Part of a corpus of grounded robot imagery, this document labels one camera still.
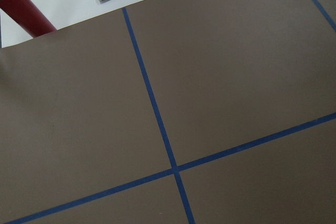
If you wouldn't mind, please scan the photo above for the red bottle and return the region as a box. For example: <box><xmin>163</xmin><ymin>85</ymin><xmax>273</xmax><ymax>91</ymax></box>
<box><xmin>1</xmin><ymin>0</ymin><xmax>56</xmax><ymax>38</ymax></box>

